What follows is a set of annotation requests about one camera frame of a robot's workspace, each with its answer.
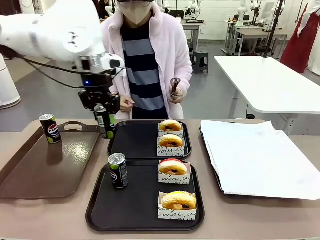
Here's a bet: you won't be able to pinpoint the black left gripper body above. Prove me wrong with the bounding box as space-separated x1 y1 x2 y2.
81 72 114 101

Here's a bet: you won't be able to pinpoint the black pepsi can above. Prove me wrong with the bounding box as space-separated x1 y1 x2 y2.
94 104 117 140
39 113 62 145
107 152 129 190

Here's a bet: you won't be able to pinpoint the metal serving tongs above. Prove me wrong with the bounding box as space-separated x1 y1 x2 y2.
170 77 185 101

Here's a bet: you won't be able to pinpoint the red glazed donut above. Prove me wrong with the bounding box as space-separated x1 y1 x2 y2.
159 158 189 176

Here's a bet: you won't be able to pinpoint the red-topped donut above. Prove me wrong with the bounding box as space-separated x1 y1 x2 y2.
157 161 192 187

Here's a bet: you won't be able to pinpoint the yellow glazed donut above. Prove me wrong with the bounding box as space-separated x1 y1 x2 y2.
157 191 198 222
160 190 197 210

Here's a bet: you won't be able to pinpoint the person's left forearm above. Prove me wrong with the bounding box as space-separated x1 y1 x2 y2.
174 57 194 101

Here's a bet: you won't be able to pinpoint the person's right hand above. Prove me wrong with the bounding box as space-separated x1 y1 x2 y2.
119 95 136 114

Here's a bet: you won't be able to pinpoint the person's left hand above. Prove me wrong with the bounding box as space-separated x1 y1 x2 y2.
169 86 186 103

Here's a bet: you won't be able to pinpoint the black plastic serving tray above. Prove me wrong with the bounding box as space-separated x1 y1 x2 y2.
85 159 206 232
107 120 193 161

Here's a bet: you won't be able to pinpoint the navy grey striped shirt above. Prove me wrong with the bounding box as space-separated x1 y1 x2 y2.
119 23 170 120

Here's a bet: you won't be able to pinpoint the person in pink jacket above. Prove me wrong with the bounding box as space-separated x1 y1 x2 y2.
100 2 194 121

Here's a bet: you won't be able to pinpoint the beige face mask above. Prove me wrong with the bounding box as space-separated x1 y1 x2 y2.
117 1 154 26

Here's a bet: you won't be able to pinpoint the white cylindrical appliance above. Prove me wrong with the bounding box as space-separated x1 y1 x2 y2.
0 53 22 110

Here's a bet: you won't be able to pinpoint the grey plastic stool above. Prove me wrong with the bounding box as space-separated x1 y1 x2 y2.
191 49 210 74

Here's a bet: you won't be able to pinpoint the grey background workbench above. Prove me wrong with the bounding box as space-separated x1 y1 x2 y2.
179 19 204 52
224 19 296 56

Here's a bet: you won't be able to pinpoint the dark tray under paper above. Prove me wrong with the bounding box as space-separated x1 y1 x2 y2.
198 126 253 200

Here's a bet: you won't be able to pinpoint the white paper sheet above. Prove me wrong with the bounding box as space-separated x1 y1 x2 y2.
200 119 320 201

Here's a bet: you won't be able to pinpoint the white table with legs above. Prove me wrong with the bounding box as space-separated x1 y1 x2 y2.
213 55 320 120

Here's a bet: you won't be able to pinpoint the black stand pole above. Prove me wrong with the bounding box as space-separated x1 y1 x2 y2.
261 0 286 59

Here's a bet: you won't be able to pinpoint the red dress on mannequin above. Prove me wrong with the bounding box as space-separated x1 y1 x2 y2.
279 0 320 74

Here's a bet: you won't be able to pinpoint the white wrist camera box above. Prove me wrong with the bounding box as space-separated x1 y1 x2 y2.
100 52 126 72

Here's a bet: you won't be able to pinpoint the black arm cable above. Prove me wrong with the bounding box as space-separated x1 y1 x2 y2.
14 55 87 90

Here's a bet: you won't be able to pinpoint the brown serving tray with handles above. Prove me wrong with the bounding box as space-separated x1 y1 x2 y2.
0 120 104 201

